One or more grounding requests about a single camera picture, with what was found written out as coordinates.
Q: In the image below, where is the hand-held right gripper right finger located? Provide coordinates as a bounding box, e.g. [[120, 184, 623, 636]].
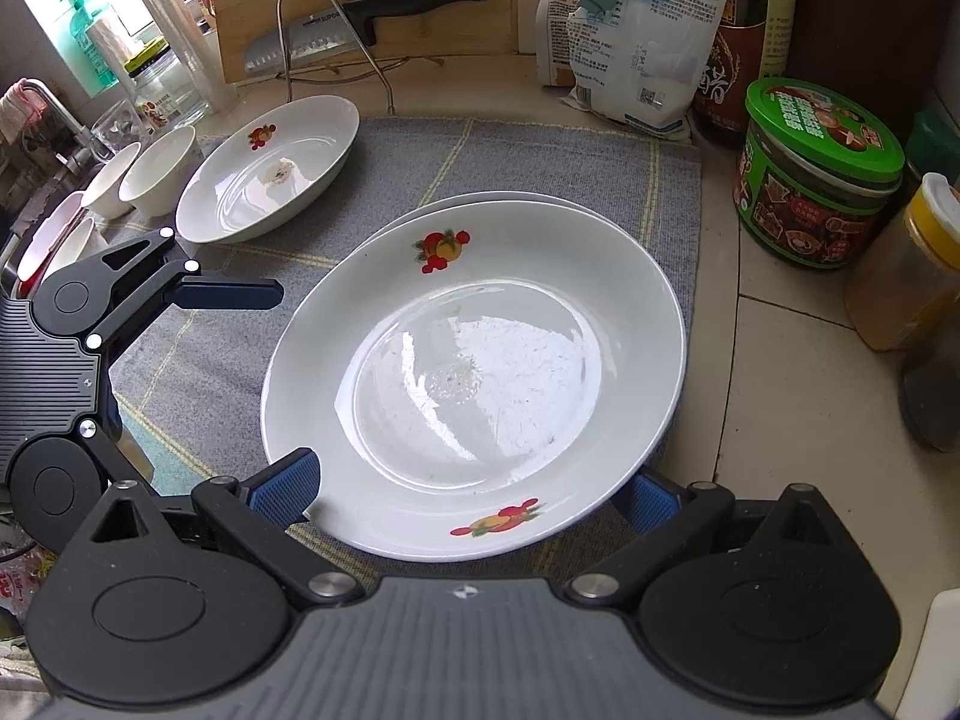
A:
[[564, 469, 833, 607]]

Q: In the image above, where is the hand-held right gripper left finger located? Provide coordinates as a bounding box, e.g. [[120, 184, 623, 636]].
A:
[[91, 448, 365, 611]]

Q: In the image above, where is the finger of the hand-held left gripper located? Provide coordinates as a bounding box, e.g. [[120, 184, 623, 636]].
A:
[[77, 416, 157, 497], [75, 227, 284, 352]]

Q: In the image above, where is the white fruit-print plate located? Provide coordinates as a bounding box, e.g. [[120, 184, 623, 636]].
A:
[[261, 199, 689, 562], [175, 95, 361, 245], [358, 191, 601, 248]]

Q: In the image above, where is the white bowl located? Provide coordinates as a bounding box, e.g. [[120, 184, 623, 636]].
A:
[[46, 216, 112, 275], [79, 141, 143, 220], [118, 125, 203, 218]]

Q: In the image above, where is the red and white plastic basin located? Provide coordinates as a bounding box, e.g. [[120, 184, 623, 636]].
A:
[[15, 191, 85, 282]]

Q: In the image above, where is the red printed plastic bag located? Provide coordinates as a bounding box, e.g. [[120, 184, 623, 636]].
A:
[[0, 532, 50, 616]]

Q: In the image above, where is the clear glass cup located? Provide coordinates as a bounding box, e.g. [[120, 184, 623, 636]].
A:
[[94, 97, 147, 155]]

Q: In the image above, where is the glass jar yellow-green lid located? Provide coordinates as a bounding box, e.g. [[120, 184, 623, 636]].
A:
[[124, 37, 211, 128]]

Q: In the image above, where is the metal faucet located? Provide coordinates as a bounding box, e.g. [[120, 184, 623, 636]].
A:
[[22, 79, 102, 166]]

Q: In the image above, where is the pink cloth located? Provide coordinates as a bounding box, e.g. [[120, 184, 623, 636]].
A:
[[0, 79, 50, 143]]

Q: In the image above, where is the tall plastic wrap roll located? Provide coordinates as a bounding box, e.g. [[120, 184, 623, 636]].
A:
[[120, 0, 237, 113]]

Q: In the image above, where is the short plastic wrap roll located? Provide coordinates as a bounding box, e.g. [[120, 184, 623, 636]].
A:
[[85, 4, 140, 87]]

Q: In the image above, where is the green soap pump bottle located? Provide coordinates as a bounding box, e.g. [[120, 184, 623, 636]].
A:
[[64, 0, 121, 91]]

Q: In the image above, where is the clear bottle red cap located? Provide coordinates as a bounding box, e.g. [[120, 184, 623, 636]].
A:
[[896, 315, 960, 455]]

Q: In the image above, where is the white plastic box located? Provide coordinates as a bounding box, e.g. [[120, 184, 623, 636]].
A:
[[922, 589, 960, 720]]

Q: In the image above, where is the bamboo cutting board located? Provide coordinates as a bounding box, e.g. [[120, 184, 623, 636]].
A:
[[206, 0, 518, 85]]

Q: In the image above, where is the yellow-lidded jar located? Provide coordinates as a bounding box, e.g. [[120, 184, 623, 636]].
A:
[[844, 172, 960, 353]]

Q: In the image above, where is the grey checked cloth mat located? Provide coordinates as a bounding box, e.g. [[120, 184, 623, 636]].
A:
[[97, 116, 702, 586]]

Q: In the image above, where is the green-lidded sauce jar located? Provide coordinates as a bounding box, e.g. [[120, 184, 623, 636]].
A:
[[733, 77, 906, 271]]

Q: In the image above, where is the white bag red label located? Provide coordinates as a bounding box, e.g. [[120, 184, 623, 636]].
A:
[[534, 0, 601, 91]]

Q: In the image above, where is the dark sauce bottle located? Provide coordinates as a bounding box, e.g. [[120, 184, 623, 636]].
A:
[[690, 0, 796, 151]]

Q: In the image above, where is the small green-capped jar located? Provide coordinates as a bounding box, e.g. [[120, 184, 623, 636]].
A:
[[904, 109, 960, 185]]

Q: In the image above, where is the white printed plastic bag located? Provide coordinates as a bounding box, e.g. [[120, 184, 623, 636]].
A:
[[566, 0, 732, 143]]

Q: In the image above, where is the dark red knife block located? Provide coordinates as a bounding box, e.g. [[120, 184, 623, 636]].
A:
[[780, 0, 960, 121]]

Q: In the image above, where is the metal wire rack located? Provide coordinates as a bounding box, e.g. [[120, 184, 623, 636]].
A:
[[276, 0, 410, 117]]

